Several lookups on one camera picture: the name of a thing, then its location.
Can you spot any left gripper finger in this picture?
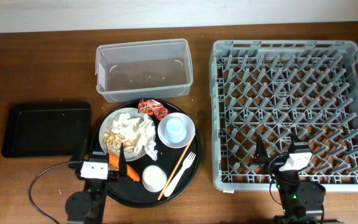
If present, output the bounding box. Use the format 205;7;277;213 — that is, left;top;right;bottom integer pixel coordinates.
118;143;127;177
70;139;88;162

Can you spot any orange carrot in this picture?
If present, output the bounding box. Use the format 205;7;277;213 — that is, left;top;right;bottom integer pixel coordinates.
109;152;140;182

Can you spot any pile of peanut shells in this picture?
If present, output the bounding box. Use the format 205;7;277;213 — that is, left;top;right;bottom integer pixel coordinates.
102;128;135;153

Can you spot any white cup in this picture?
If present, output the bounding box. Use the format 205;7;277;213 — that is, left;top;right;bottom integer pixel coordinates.
142;165;167;193

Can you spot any grey plate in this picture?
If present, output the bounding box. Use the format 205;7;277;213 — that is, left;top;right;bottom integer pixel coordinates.
98;107;157;162

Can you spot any white napkin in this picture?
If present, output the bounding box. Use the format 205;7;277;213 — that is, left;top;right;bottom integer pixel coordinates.
110;113;158;162

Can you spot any light blue cup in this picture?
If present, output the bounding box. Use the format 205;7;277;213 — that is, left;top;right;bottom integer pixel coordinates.
165;117;186;144

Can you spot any red snack wrapper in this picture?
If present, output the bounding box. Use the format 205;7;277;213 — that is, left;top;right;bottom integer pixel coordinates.
138;99;170;120

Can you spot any white bowl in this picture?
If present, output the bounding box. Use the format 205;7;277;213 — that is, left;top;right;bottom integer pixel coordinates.
157;113;195;149

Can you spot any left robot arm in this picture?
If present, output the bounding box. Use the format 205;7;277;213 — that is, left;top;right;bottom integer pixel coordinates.
65;146;127;223

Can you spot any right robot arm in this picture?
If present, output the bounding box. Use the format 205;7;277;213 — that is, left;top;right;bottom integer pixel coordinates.
253;133;326;224

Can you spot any grey dishwasher rack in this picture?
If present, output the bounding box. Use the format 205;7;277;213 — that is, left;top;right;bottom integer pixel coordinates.
209;40;358;192

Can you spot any round black tray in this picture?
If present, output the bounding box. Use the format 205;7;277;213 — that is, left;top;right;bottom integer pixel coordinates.
88;99;202;208

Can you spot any black rectangular tray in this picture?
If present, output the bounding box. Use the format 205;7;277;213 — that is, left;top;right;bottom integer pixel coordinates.
1;101;91;158

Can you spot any wooden chopstick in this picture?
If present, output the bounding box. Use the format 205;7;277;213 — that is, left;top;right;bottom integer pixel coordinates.
157;133;196;201

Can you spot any white plastic fork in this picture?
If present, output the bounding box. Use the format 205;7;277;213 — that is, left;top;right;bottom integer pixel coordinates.
163;152;196;197

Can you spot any clear plastic bin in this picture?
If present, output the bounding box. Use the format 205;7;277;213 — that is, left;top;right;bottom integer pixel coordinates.
95;39;193;103

